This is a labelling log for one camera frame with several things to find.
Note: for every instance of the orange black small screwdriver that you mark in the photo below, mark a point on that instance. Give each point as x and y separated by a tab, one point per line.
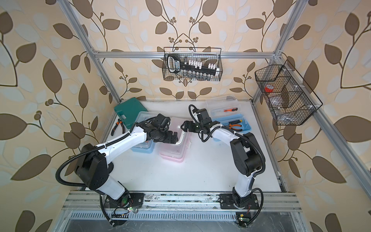
231	110

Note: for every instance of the black orange screwdriver in box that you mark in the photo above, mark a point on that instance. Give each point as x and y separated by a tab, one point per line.
235	122

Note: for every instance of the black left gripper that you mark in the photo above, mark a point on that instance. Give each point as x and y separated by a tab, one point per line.
169	139

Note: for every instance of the blue toolbox at right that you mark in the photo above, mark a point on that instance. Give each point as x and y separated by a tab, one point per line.
215	109

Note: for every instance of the orange black pliers on table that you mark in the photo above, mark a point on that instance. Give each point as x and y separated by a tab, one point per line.
117	124

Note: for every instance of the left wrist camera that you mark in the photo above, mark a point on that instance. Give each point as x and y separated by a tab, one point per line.
162	122

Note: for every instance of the blue toolbox with clear lid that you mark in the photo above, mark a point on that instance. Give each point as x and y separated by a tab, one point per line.
147	146

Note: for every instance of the black wire basket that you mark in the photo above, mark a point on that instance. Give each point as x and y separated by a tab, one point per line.
293	100
204	52

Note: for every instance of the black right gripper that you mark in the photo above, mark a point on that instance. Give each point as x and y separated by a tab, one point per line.
186	123

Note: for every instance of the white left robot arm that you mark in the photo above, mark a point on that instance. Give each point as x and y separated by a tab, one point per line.
92	165

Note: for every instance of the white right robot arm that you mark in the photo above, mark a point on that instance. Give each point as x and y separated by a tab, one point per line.
246	152

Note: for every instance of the black wire basket on back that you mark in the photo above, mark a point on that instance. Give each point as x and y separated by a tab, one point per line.
204	52

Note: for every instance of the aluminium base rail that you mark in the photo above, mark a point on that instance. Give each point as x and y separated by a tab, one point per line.
213	201

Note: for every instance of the black socket set holder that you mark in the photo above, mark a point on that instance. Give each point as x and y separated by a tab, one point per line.
193	63

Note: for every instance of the black wire basket on right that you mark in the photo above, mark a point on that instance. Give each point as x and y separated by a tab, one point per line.
293	100

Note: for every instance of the green plastic tool case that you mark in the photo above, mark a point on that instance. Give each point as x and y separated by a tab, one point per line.
128	110

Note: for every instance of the red tape roll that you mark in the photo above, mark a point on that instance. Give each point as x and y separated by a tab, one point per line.
269	88

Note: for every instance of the orange handled pliers in box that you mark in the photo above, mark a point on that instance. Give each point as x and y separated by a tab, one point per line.
236	127

